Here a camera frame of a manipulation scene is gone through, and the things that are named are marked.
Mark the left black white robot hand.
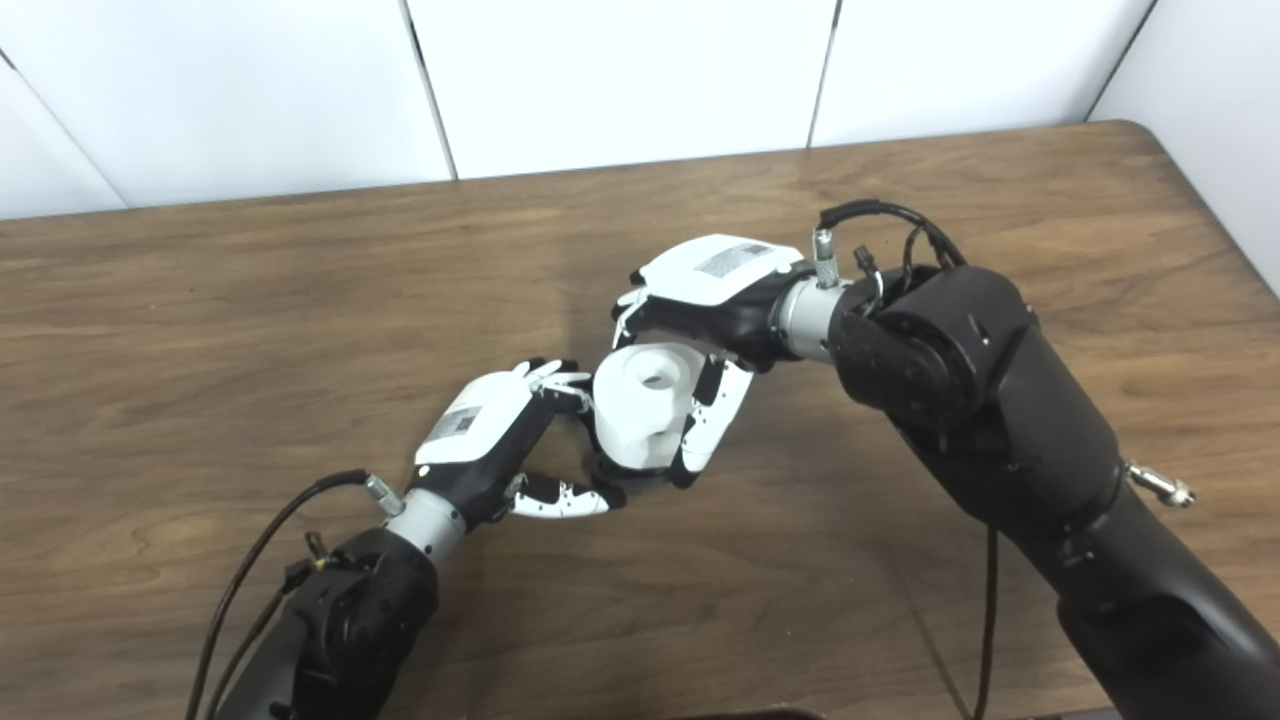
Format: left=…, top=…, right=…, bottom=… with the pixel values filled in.
left=405, top=358, right=626, bottom=531

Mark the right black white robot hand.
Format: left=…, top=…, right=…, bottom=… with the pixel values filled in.
left=612, top=234, right=806, bottom=489

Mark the round white plastic piece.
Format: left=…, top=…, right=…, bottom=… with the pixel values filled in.
left=592, top=342, right=713, bottom=471

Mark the black flanged holder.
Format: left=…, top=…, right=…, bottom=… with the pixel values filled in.
left=588, top=450, right=691, bottom=493

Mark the dark robot torso edge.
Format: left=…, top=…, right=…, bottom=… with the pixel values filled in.
left=680, top=707, right=831, bottom=720

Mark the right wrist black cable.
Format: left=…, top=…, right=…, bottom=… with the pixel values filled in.
left=812, top=199, right=969, bottom=301

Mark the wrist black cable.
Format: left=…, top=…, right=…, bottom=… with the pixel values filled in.
left=812, top=199, right=969, bottom=301
left=183, top=470, right=406, bottom=720

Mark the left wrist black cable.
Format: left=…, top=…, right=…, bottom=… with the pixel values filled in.
left=183, top=470, right=406, bottom=720

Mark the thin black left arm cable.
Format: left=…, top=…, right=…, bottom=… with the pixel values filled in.
left=205, top=532, right=336, bottom=720

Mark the thin black hanging cable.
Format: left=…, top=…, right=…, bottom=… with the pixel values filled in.
left=970, top=527, right=1001, bottom=720

